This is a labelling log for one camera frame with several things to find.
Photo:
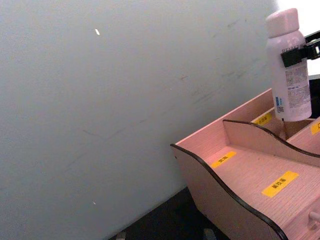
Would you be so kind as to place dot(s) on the black table cloth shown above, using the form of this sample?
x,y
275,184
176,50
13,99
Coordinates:
x,y
170,220

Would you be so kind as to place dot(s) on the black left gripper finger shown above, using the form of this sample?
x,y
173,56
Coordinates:
x,y
295,57

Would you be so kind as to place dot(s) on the white spray bottle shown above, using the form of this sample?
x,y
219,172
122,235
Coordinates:
x,y
287,82

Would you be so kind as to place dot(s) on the pale grey wall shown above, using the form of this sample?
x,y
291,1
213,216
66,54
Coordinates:
x,y
100,105

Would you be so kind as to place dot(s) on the light wooden desk organizer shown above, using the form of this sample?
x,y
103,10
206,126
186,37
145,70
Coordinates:
x,y
250,180

